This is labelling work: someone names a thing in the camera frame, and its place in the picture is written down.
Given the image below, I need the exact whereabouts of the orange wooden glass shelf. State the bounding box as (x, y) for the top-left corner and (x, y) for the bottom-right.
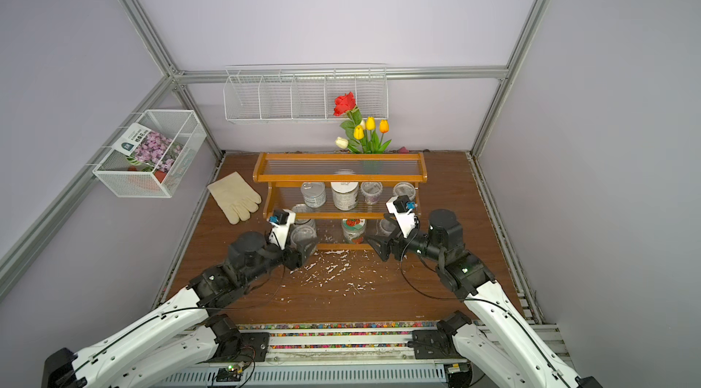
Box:
(252, 151), (429, 252)

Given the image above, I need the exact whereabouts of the tall white Ideal jar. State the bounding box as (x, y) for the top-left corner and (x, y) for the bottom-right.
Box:
(330, 182), (360, 212)

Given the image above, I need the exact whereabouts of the clear small plastic tub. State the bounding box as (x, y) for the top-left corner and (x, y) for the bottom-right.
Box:
(290, 225), (319, 247)

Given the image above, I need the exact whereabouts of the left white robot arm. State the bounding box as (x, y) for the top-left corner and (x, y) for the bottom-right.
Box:
(41, 232), (318, 387)

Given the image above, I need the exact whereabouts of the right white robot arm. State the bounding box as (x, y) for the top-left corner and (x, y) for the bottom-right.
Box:
(366, 199), (599, 387)

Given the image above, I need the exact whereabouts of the clear tub lower shelf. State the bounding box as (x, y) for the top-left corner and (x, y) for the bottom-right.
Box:
(377, 218), (397, 237)

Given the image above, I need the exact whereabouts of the tomato label seed jar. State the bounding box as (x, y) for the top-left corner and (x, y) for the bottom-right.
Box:
(341, 218), (367, 245)

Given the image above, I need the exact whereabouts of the purple flower seed packet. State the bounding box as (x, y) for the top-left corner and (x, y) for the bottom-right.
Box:
(111, 123), (183, 174)

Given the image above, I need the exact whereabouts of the cream work glove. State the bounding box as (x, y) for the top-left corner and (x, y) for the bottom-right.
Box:
(207, 172), (262, 225)

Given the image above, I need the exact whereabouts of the teal glass vase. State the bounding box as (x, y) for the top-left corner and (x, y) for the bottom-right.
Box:
(361, 154), (383, 174)

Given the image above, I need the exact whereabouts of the artificial flower bouquet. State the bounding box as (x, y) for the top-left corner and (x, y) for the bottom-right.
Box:
(333, 92), (392, 154)

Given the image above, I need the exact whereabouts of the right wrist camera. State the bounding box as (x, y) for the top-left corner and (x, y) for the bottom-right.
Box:
(386, 194), (419, 238)

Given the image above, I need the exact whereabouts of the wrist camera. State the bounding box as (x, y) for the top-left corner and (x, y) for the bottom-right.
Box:
(386, 194), (419, 238)
(267, 209), (297, 250)

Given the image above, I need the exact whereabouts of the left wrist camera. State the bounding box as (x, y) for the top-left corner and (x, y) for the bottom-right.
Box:
(267, 209), (297, 250)

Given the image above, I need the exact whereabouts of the metal base rail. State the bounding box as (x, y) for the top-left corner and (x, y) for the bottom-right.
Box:
(152, 320), (571, 388)

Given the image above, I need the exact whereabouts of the long white wire basket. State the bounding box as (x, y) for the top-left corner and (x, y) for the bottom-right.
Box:
(223, 63), (389, 123)

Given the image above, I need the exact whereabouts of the small white wire basket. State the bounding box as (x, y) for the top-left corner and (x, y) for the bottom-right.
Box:
(93, 110), (207, 199)

